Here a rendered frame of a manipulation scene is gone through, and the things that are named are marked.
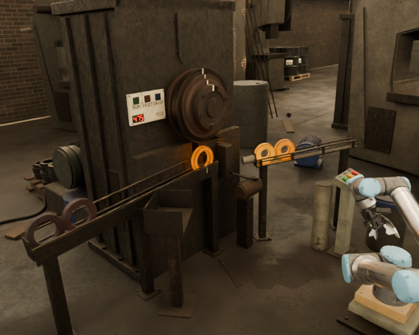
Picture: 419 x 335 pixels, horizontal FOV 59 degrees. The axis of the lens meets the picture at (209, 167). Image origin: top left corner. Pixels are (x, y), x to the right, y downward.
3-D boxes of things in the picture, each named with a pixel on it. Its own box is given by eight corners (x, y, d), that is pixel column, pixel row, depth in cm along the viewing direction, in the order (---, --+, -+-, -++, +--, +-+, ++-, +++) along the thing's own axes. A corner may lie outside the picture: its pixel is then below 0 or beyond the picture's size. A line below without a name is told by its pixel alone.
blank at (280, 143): (273, 140, 270) (275, 141, 267) (292, 137, 272) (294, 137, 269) (274, 160, 276) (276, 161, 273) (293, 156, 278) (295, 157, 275)
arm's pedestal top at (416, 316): (429, 308, 204) (431, 302, 202) (409, 341, 183) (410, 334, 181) (372, 282, 225) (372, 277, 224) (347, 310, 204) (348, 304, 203)
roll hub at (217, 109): (193, 133, 226) (191, 87, 217) (223, 124, 245) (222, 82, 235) (199, 134, 223) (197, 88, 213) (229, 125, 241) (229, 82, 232)
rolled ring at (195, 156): (213, 143, 250) (209, 142, 252) (193, 149, 238) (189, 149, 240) (213, 169, 256) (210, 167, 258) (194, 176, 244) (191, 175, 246)
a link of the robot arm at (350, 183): (348, 181, 188) (342, 181, 198) (360, 203, 187) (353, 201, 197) (365, 173, 188) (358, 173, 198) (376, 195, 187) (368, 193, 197)
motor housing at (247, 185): (232, 245, 284) (231, 181, 266) (250, 234, 299) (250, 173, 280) (245, 251, 276) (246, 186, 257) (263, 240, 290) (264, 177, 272)
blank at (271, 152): (253, 144, 268) (254, 145, 265) (273, 140, 270) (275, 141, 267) (255, 164, 274) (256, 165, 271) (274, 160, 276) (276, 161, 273)
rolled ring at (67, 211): (93, 193, 191) (90, 191, 193) (60, 208, 179) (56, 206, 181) (100, 223, 198) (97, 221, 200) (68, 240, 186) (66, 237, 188)
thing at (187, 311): (154, 322, 211) (142, 209, 186) (165, 292, 235) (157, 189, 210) (189, 325, 208) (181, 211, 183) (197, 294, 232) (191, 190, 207)
